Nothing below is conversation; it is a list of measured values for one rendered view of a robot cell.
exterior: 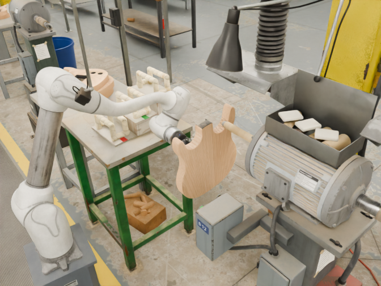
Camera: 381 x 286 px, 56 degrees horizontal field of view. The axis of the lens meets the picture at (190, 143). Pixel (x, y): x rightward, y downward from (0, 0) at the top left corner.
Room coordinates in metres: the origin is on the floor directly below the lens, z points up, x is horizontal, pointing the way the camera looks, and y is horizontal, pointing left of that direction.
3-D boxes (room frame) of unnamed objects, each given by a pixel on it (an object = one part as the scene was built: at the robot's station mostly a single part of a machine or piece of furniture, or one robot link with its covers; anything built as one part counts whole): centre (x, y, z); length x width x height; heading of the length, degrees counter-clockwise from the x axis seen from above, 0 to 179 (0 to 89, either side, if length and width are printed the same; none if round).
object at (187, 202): (1.82, 0.03, 0.45); 0.05 x 0.05 x 0.90; 38
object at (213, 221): (0.90, -0.16, 0.99); 0.24 x 0.21 x 0.26; 38
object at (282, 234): (0.91, -0.31, 1.02); 0.13 x 0.04 x 0.04; 38
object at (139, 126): (1.88, 0.33, 0.98); 0.27 x 0.16 x 0.09; 42
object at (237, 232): (0.94, -0.21, 1.02); 0.19 x 0.04 x 0.04; 128
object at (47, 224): (1.11, 0.64, 0.87); 0.18 x 0.16 x 0.22; 42
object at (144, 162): (2.26, 0.37, 0.45); 0.05 x 0.05 x 0.90; 38
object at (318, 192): (0.98, -0.40, 1.25); 0.41 x 0.27 x 0.26; 38
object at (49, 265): (1.08, 0.63, 0.73); 0.22 x 0.18 x 0.06; 31
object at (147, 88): (1.98, 0.22, 1.02); 0.27 x 0.15 x 0.17; 42
